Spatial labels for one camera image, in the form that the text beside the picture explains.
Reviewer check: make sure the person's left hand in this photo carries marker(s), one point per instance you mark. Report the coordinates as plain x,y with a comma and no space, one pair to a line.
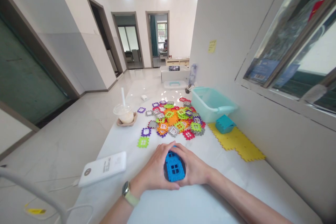
149,171

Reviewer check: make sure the person's right hand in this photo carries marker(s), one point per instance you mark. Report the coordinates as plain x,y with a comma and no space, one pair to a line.
197,170

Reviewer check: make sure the person's right fingers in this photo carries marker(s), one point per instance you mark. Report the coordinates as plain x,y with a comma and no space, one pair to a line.
183,151

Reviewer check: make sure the blue toy house block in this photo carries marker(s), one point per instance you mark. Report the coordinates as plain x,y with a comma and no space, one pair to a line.
173,167

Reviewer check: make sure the pile of colourful building tiles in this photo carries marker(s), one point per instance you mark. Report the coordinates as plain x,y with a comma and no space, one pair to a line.
174,119

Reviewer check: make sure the green window tile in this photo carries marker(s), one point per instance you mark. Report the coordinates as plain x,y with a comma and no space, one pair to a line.
143,142

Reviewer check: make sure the purple window tile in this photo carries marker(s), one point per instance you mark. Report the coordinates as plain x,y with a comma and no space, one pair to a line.
146,131

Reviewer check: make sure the teal toy block house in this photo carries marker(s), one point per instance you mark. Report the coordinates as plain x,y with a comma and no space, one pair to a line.
224,124

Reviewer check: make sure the light teal plastic bin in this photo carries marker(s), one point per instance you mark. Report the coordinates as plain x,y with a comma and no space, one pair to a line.
210,100

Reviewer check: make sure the beige cup coaster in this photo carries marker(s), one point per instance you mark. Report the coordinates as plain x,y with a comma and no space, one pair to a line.
134,121

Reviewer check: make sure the small white charger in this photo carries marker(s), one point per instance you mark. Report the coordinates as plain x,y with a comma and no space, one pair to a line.
144,97

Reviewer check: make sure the plastic cup with straw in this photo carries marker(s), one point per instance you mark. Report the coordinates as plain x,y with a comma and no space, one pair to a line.
124,112

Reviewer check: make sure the clear plastic bottle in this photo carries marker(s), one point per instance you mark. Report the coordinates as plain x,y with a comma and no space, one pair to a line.
193,75

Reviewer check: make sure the low white table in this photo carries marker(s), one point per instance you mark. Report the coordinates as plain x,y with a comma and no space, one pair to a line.
174,74

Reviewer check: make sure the white power bank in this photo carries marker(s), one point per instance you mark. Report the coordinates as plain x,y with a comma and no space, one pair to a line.
103,169

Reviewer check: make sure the wooden cabinet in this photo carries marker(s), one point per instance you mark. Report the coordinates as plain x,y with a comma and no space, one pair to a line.
178,61

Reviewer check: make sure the yellow sticky note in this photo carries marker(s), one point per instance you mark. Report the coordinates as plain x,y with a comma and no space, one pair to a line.
212,46

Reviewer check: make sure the grey framed doorway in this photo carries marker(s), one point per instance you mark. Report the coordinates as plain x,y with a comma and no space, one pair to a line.
158,39
105,37
128,40

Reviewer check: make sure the yellow tag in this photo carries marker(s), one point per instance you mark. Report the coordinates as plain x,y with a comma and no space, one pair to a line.
36,211

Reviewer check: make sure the dark glass sliding door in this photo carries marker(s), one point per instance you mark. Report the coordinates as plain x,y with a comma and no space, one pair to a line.
29,71

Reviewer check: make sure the yellow toy base plate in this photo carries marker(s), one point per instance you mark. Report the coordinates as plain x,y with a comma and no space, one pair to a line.
239,142

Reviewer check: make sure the small purple frame tile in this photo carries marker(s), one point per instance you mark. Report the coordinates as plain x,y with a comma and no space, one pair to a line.
141,110

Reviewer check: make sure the window with grey frame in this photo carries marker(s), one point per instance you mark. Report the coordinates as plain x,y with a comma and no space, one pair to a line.
294,45

